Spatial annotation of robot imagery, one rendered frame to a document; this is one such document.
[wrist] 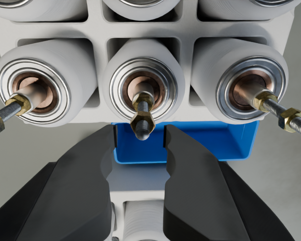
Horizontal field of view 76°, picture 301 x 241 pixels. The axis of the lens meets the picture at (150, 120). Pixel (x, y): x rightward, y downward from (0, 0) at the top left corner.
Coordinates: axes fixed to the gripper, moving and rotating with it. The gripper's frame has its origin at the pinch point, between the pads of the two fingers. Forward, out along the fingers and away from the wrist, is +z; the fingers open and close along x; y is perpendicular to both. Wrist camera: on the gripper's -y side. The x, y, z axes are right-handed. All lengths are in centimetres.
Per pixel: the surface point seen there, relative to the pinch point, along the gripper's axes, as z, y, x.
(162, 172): 21.4, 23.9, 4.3
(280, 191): 34, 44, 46
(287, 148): 34, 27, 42
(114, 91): 8.9, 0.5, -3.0
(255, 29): 16.3, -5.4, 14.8
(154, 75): 9.0, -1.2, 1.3
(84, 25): 16.3, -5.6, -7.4
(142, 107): 3.8, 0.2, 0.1
